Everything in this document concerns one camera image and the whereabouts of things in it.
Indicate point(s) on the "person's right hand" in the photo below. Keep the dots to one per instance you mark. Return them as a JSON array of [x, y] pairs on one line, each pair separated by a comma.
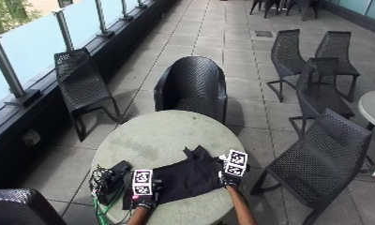
[[229, 179]]

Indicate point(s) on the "person's left hand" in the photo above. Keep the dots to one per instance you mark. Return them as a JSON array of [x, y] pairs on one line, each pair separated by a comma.
[[146, 200]]

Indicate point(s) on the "black cloth garment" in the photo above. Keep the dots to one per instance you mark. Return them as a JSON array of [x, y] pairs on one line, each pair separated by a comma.
[[186, 176]]

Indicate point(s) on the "right white marker cube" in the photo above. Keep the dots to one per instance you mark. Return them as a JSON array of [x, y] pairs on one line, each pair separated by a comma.
[[236, 163]]

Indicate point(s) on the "white marker cube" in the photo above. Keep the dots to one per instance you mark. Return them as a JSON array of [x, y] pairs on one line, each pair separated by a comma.
[[141, 182], [236, 163]]

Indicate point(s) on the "left white marker cube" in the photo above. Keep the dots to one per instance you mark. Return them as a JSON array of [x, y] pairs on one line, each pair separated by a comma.
[[141, 182]]

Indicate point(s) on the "black electronic device box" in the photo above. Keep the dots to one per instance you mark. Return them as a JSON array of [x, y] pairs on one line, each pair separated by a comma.
[[112, 182]]

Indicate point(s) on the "round grey table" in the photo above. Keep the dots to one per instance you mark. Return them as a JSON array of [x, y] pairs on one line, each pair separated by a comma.
[[161, 146]]

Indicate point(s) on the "black perforated chair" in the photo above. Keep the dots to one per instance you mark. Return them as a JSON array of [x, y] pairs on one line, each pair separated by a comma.
[[285, 59], [320, 159], [336, 53], [82, 86], [320, 93]]

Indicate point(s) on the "black woven tub armchair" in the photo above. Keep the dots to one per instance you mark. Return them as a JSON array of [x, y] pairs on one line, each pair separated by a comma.
[[193, 87], [20, 207]]

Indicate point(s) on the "glass balustrade with metal posts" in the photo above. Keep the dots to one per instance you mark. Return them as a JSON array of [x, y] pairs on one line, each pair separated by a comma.
[[33, 47]]

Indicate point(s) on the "group of black chairs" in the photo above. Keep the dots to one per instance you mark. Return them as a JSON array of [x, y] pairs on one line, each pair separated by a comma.
[[285, 6]]

